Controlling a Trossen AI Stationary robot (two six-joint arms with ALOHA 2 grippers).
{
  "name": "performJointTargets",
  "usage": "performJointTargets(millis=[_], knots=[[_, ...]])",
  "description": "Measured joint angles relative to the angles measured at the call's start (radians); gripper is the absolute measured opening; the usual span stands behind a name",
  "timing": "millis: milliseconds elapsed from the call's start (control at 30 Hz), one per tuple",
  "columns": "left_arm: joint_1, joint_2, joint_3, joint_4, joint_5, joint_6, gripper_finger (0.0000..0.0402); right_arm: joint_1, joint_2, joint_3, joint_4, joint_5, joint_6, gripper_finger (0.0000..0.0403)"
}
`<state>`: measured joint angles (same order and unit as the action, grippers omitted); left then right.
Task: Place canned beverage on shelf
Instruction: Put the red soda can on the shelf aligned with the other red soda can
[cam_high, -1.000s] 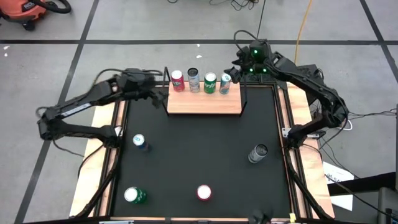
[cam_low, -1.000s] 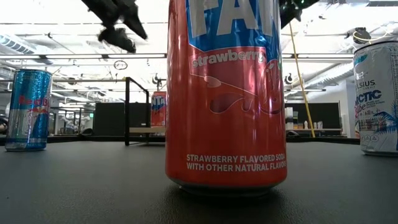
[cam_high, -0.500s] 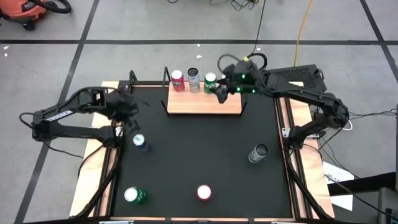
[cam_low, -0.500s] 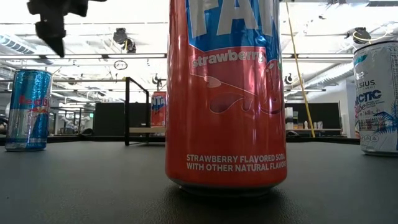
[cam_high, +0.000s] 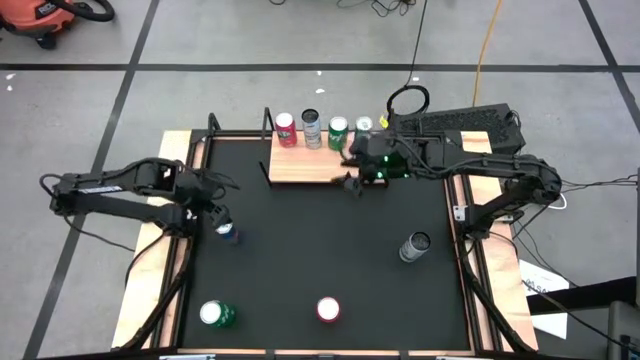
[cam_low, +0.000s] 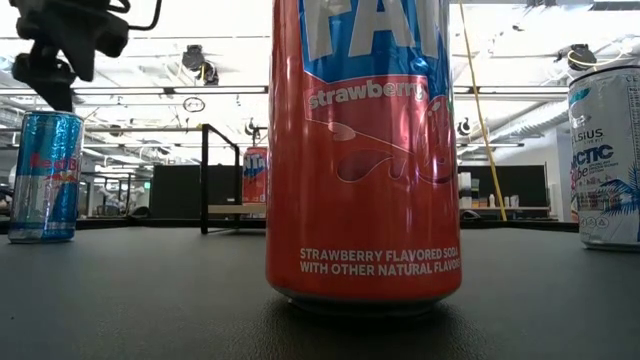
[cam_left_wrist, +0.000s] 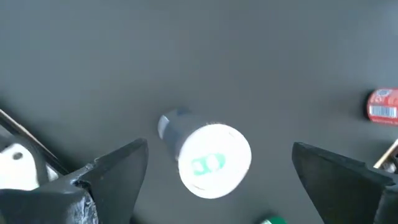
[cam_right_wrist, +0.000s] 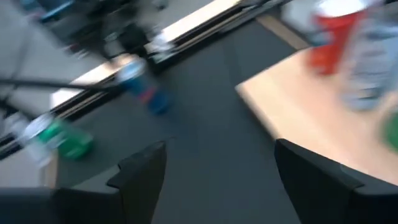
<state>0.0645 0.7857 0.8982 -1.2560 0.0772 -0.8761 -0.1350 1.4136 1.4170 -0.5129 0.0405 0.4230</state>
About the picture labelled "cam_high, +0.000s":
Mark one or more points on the black metal beam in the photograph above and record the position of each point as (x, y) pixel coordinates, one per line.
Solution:
(590, 297)

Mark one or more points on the black table frame strut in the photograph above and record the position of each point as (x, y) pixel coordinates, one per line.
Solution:
(155, 310)
(496, 310)

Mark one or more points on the white mounting bracket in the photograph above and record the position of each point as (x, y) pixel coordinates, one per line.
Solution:
(460, 213)

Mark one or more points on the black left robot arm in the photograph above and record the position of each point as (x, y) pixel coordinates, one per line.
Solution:
(145, 177)

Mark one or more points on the green Sprite can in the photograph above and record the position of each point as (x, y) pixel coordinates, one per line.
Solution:
(337, 137)
(220, 315)

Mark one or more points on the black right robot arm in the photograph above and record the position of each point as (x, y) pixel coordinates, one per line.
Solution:
(500, 162)

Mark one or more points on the black table mat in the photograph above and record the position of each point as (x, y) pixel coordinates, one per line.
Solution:
(310, 240)

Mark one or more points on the silver metal plate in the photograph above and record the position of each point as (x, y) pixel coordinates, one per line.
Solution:
(187, 357)

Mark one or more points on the orange shop vacuum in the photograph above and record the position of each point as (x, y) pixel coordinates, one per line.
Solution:
(35, 17)

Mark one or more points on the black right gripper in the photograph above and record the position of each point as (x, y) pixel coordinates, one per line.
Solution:
(382, 160)

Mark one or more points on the white Celsius Arctic Vibe can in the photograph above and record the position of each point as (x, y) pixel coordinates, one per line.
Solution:
(312, 135)
(412, 248)

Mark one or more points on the blue silver Red Bull can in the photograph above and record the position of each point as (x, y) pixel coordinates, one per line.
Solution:
(363, 125)
(230, 236)

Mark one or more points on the wooden shelf black metal frame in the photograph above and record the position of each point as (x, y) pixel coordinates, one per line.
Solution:
(310, 167)

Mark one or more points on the grey equipment box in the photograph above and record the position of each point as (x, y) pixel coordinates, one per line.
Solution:
(622, 330)

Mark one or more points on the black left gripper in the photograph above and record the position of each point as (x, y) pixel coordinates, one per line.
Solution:
(210, 192)

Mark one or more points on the red Fanta strawberry can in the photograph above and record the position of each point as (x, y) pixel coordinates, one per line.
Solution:
(328, 309)
(286, 132)

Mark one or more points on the white paper sheet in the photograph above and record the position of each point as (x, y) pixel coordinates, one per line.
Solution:
(537, 275)

